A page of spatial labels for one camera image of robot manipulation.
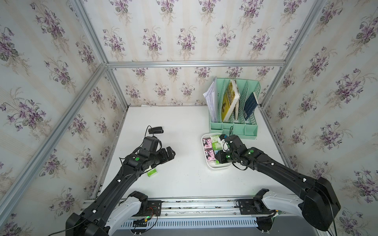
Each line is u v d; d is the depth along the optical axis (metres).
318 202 0.39
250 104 1.06
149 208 0.72
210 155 0.86
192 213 0.72
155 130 1.04
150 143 0.59
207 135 0.96
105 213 0.41
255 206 0.66
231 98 0.93
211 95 0.89
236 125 0.98
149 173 0.83
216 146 0.88
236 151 0.63
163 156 0.69
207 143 0.91
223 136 0.75
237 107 1.01
